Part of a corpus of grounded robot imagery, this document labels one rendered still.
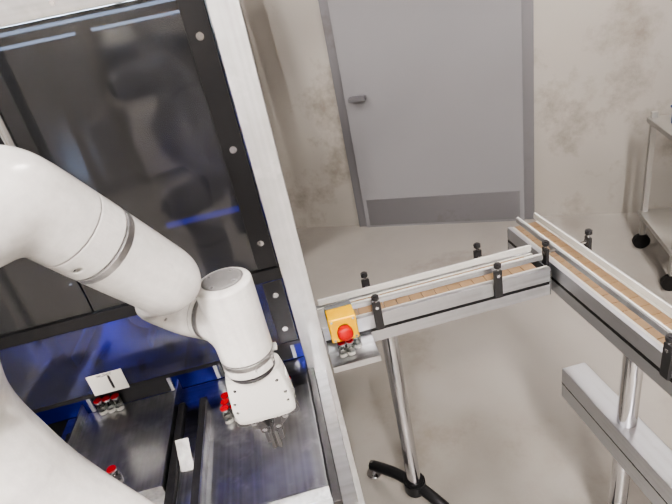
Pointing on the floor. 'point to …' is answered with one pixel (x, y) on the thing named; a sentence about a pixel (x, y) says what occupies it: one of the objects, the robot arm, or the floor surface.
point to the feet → (404, 481)
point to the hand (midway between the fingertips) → (275, 433)
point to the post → (273, 192)
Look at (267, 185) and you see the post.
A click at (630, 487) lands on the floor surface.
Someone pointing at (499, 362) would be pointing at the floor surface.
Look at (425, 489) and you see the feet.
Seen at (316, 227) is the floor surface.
